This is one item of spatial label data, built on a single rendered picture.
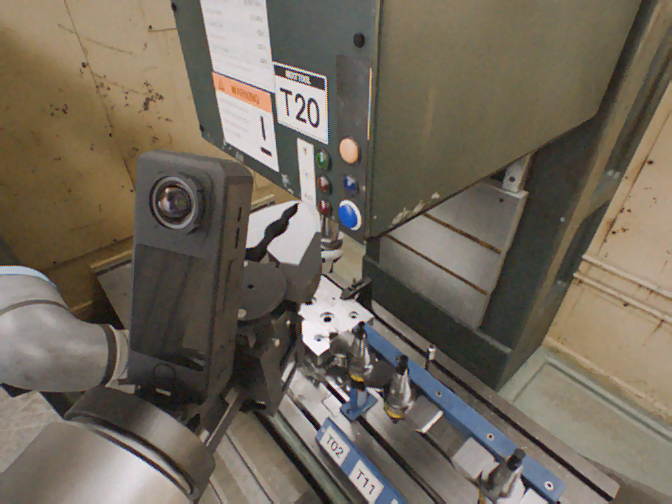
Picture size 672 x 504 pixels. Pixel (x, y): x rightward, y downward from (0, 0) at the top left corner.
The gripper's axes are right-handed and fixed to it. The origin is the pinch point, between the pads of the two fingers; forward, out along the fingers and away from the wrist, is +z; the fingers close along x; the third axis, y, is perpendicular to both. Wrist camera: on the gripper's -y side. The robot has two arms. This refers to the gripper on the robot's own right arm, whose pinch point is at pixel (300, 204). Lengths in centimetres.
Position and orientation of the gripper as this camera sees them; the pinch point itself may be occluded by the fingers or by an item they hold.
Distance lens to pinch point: 31.5
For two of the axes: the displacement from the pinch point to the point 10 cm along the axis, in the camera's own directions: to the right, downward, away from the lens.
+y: 0.1, 7.9, 6.1
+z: 3.3, -5.8, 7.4
